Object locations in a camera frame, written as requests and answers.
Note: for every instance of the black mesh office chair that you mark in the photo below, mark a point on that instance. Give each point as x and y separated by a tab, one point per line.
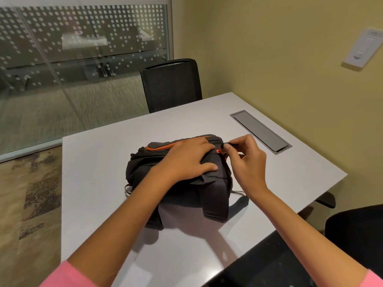
170	86

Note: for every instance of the black swivel office chair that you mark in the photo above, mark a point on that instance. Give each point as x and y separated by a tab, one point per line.
353	233

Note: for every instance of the person's left hand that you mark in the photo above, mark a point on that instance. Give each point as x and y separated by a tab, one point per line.
185	164

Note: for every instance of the person's left forearm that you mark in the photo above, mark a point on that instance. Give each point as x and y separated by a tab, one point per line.
119	227

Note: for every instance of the person's pink sleeve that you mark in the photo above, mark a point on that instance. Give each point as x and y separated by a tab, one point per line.
372	279
67	276

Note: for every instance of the person's right pink sleeve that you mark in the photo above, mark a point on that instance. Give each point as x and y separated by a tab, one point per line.
372	279

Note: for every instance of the person's right forearm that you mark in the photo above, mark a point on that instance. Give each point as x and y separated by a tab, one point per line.
308	242

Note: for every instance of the black orange backpack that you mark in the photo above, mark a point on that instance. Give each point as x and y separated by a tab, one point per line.
209	194

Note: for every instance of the person's right hand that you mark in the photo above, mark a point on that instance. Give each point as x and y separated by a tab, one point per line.
249	167

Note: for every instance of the person's left pink sleeve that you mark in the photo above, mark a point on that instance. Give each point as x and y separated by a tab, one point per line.
67	276

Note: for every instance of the white background table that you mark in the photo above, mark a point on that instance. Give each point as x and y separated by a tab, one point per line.
83	41

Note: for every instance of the white wall switch panel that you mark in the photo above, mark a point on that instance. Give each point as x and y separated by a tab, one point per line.
363	47

